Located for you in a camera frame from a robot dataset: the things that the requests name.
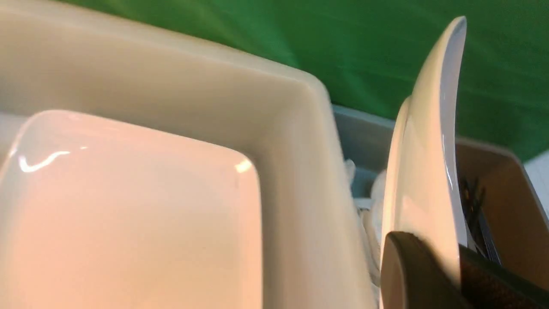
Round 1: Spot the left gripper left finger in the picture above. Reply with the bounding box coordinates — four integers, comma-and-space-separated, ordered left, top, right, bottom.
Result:
380, 231, 472, 309

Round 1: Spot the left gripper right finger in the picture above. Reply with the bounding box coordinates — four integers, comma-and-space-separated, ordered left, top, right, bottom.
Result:
459, 245, 549, 309

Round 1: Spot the white small dish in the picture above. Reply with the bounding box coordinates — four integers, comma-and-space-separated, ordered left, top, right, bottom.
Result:
382, 16, 468, 286

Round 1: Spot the pile of white spoons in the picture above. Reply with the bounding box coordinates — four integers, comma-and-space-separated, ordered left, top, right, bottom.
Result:
344, 160, 386, 286

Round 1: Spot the brown plastic bin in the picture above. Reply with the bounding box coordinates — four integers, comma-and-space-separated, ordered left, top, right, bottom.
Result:
455, 138, 549, 290

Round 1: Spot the pile of black chopsticks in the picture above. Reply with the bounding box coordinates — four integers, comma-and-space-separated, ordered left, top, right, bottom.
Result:
459, 177, 502, 266

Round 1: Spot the blue plastic bin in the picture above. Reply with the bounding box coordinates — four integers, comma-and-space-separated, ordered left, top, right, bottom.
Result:
332, 105, 394, 198

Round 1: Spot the green backdrop cloth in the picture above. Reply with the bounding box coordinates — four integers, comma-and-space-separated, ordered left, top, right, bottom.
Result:
60, 0, 549, 161

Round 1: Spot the stack of white square plates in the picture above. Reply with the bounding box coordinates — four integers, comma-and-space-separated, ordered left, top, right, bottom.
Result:
1, 110, 263, 309

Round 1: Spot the large white plastic tub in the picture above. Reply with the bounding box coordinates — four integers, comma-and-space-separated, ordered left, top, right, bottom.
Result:
0, 0, 378, 309

